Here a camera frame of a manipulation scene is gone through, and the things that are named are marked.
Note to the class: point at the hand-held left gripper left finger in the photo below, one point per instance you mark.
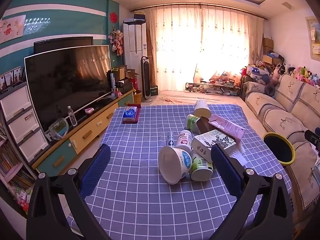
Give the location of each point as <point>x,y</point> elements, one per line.
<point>96,170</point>

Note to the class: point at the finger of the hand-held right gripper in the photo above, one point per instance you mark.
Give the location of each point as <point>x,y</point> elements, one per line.
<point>312,136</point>

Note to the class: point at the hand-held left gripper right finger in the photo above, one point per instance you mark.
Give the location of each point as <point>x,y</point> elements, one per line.
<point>225,170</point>

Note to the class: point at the white foam net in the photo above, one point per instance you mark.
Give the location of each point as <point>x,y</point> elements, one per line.
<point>238,152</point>

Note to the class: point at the green label cup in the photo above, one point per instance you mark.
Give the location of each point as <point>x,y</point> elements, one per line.
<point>201,170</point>

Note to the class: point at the white black patterned carton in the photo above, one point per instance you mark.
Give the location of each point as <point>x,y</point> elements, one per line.
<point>207,145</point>

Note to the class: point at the black yellow-rimmed trash bin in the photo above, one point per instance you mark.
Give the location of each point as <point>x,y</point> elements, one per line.
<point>277,147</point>

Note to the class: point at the pink carton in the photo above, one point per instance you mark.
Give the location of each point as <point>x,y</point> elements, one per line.
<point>228,127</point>

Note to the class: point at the brown box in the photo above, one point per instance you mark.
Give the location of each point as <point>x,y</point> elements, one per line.
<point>203,126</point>

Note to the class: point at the white bottle pink label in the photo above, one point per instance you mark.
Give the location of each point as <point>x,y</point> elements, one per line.
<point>184,140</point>

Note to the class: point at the large white paper bowl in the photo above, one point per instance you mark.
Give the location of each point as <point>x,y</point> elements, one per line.
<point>172,163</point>

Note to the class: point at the green white yogurt cup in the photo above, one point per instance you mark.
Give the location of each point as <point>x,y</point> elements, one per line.
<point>191,122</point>

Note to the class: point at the small white blue tube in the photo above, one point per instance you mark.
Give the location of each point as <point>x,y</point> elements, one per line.
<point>171,140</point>

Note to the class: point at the white dotted paper cup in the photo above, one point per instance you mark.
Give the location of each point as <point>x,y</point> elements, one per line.
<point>202,110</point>

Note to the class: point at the yellow teal television cabinet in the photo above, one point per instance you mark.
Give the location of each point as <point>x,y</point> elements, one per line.
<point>87,135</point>

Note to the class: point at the beige sofa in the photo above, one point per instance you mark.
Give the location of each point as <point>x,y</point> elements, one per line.
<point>282,107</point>

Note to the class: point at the blue checked tablecloth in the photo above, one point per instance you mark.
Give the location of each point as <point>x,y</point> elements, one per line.
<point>140,192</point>

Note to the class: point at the clear plastic bag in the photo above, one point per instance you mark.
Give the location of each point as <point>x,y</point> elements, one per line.
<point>58,128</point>

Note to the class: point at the clear water bottle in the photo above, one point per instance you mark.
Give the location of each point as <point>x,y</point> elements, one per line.
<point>72,117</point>

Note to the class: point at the small pink white toy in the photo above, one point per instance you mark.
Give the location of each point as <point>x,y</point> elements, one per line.
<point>89,110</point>

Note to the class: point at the dark neck pillow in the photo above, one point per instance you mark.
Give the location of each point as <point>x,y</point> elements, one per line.
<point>270,90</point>

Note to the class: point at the row of plush toys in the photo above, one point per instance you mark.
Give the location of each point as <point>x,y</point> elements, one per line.
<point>300,72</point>

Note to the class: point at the blue tissue pack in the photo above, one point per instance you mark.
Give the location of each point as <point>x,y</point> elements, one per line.
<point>130,113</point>

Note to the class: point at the red tray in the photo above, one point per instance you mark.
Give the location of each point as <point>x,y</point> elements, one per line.
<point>134,105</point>

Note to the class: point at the wicker basket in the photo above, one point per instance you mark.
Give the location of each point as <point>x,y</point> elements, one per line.
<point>138,97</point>

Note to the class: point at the star print bag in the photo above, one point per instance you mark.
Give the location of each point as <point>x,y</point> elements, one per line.
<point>257,72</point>

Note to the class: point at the cluttered glass coffee table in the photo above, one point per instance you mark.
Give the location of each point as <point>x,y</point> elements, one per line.
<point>212,86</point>

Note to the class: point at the white plastic drawer unit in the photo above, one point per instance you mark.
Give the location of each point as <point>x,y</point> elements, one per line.
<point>22,125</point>

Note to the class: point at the shelf of books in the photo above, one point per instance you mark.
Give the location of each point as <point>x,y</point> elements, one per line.
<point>10,162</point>

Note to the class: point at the large flat television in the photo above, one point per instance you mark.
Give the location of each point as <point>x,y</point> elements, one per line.
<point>67,85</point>

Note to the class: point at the tall black box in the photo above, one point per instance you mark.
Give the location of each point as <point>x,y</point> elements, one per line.
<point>111,81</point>

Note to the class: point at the green box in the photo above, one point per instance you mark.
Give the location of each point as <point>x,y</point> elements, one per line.
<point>153,90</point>

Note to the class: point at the open cardboard boxes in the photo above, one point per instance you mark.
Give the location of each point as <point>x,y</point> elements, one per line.
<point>123,73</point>

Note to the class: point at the stacked cardboard boxes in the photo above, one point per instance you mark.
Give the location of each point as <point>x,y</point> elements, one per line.
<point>267,46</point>

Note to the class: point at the black tower fan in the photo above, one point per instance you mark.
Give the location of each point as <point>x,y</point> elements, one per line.
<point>146,80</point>

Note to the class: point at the framed photos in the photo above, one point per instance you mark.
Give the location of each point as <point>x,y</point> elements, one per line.
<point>12,77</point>

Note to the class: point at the black television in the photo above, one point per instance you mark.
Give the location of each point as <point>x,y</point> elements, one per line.
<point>62,45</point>

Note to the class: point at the sheer embroidered curtain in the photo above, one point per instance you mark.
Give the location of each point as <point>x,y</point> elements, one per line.
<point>200,42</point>

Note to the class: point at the white standing air conditioner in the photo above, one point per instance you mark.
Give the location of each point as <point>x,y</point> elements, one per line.
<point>135,45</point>

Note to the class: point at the hanging flower garland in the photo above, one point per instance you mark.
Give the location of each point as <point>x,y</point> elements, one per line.
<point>116,40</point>

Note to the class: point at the boxes on air conditioner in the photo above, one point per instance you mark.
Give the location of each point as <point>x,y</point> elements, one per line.
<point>136,18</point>

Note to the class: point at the curtain rod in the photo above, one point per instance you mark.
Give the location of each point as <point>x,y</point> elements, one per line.
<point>200,5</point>

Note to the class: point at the framed wall picture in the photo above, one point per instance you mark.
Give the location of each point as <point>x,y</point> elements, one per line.
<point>315,37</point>

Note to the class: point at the red round wall decoration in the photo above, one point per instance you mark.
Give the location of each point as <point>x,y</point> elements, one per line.
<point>114,17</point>

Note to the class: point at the pink cartoon wall poster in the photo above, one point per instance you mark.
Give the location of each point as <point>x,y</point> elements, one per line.
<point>11,28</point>

